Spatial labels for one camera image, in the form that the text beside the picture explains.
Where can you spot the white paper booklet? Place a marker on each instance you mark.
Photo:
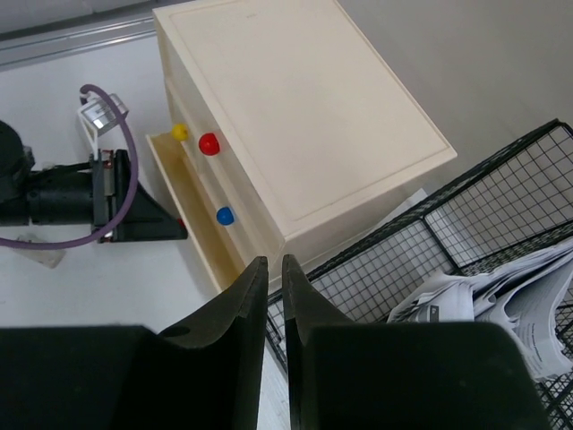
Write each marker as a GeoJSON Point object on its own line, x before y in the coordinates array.
{"type": "Point", "coordinates": [521, 296]}

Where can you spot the grey white eraser stick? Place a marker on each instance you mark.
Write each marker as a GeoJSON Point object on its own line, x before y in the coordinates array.
{"type": "Point", "coordinates": [47, 258]}

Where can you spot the aluminium rail frame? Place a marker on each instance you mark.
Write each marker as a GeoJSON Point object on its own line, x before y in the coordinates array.
{"type": "Point", "coordinates": [67, 38]}

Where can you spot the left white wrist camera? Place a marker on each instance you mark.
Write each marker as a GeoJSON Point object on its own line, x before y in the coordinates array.
{"type": "Point", "coordinates": [94, 119]}

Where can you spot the cream wooden drawer cabinet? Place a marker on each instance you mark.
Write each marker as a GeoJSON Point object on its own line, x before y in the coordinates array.
{"type": "Point", "coordinates": [328, 135]}

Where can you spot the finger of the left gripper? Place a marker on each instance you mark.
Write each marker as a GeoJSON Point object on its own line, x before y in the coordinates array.
{"type": "Point", "coordinates": [147, 221]}

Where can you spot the black wire mesh organizer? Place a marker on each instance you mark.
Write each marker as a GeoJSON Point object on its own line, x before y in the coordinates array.
{"type": "Point", "coordinates": [515, 202]}

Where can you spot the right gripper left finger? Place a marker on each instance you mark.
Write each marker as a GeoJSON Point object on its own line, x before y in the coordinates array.
{"type": "Point", "coordinates": [203, 372]}

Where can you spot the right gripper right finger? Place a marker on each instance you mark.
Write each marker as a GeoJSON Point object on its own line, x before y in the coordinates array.
{"type": "Point", "coordinates": [445, 375]}

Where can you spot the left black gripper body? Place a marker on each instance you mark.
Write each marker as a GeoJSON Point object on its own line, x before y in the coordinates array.
{"type": "Point", "coordinates": [83, 193]}

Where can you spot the small drawer blue knob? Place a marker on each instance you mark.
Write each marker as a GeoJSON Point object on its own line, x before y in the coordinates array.
{"type": "Point", "coordinates": [237, 233]}

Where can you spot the small drawer yellow knob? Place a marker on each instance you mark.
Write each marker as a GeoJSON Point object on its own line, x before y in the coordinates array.
{"type": "Point", "coordinates": [180, 129]}

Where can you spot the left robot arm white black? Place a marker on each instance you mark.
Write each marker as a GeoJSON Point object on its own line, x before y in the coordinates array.
{"type": "Point", "coordinates": [17, 163]}

